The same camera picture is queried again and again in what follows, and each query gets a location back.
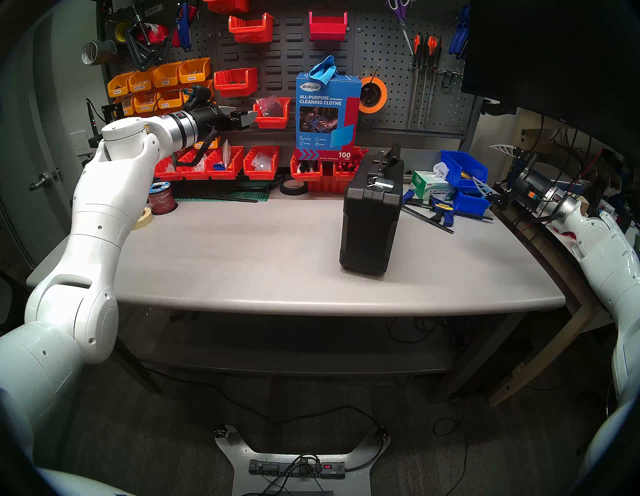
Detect wooden side table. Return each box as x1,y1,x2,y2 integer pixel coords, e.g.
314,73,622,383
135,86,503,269
487,200,616,407

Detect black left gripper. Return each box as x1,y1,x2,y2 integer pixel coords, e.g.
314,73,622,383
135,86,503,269
189,85,259,146

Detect black plastic tool box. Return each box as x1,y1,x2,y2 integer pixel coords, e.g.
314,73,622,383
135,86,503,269
339,143,406,276

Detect blue red handled cutter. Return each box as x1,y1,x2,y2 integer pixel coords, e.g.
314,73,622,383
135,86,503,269
172,0,198,52

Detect silver door lever handle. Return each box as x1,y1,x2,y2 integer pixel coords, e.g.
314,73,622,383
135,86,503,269
28,169,62,192

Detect large black clamp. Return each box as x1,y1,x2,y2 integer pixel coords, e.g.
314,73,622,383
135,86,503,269
125,4,172,72

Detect large blue plastic bin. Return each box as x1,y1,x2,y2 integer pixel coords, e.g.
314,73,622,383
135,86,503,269
441,150,489,193

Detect black metal fixture stand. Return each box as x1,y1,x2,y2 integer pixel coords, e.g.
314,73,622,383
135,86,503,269
86,98,126,151

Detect blue microfiber cloth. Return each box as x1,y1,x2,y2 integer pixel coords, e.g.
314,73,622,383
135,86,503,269
309,55,339,86

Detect dark grey pegboard panel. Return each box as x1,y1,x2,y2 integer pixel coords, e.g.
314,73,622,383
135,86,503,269
102,0,483,140

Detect orange black handled screwdriver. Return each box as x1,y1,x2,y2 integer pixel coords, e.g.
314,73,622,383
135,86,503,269
407,34,423,130
431,36,443,121
422,35,435,128

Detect black braided left wrist cable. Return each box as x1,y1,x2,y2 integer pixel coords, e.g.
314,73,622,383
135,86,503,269
192,127,221,168

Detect orange tape roll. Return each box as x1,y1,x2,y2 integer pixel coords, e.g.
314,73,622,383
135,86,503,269
359,76,388,114

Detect black power strip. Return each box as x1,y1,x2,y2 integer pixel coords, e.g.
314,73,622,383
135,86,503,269
248,459,347,480

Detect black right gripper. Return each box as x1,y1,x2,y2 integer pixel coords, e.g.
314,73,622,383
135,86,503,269
472,144,558,216

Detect blue cleaning cloths box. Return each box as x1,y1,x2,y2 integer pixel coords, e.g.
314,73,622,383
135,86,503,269
295,71,362,162

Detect blue hanging spring clamps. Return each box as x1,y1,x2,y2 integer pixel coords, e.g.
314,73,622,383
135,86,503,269
448,5,471,60

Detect purple handled scissors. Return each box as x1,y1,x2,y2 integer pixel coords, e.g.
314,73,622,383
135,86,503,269
385,0,415,56

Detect grey duct tape roll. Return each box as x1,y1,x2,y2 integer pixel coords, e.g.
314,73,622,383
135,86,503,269
81,39,118,67

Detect red wire spool blue label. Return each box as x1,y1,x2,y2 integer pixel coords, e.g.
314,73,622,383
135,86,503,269
149,181,179,216

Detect blue Irwin bar clamp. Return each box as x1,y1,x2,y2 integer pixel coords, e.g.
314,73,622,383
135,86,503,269
404,196,494,235

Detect green white Kimtech tissue box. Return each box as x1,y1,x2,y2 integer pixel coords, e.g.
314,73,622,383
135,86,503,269
410,162,455,202

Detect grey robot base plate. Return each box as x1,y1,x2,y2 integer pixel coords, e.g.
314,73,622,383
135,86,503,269
214,424,391,496

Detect green cutting mat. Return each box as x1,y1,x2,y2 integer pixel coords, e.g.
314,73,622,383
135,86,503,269
174,180,273,203

